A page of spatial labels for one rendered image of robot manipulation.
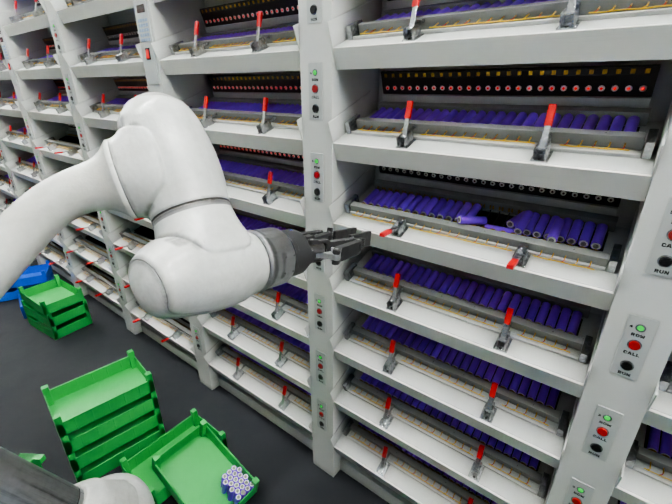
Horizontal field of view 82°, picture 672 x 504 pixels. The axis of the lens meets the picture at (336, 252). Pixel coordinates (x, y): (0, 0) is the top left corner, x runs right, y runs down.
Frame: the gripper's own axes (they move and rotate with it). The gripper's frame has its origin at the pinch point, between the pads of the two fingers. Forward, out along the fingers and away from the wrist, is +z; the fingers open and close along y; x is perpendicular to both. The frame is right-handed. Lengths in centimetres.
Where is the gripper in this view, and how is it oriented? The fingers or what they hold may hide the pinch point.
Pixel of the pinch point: (352, 238)
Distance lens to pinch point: 75.4
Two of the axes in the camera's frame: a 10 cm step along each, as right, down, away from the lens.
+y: 7.9, 2.3, -5.6
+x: 0.9, -9.6, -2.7
